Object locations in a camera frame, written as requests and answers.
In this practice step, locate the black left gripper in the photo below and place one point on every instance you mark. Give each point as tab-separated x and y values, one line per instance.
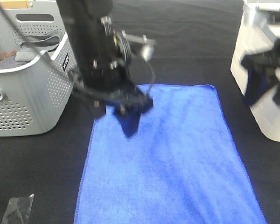
127	100

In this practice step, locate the grey perforated laundry basket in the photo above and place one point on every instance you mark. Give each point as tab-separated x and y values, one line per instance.
33	96

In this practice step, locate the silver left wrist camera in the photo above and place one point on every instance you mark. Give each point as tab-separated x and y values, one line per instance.
140	45

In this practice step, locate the cream plastic basket grey rim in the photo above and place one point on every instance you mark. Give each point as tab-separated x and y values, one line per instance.
259	29

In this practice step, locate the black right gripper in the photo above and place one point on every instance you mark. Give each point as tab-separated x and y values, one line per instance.
263	74

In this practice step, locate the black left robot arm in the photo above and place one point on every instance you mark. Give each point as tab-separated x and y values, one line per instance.
103	55

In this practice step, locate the brown towel in basket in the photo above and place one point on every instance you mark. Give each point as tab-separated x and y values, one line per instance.
5	55

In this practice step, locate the wooden board behind basket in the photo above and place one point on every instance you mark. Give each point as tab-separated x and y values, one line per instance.
14	4

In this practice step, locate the clear tape strip left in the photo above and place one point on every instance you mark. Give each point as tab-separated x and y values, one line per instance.
18	210

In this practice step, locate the blue microfibre towel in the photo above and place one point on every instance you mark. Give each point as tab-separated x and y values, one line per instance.
181	167

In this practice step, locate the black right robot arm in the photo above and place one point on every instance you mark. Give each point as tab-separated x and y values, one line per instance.
263	74

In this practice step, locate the grey towel in basket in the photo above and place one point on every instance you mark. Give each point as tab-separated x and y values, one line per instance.
31	48

